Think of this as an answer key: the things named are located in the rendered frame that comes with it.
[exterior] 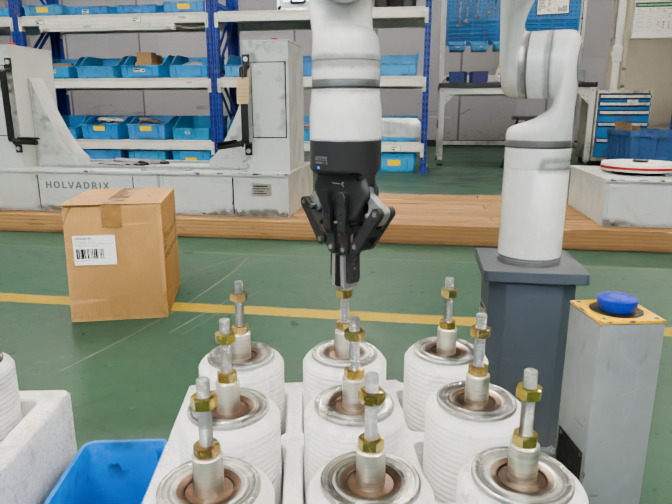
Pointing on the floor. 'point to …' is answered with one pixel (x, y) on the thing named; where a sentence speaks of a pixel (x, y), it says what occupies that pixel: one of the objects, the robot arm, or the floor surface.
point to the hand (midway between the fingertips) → (344, 269)
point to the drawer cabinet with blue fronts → (625, 103)
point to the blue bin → (109, 472)
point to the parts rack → (276, 19)
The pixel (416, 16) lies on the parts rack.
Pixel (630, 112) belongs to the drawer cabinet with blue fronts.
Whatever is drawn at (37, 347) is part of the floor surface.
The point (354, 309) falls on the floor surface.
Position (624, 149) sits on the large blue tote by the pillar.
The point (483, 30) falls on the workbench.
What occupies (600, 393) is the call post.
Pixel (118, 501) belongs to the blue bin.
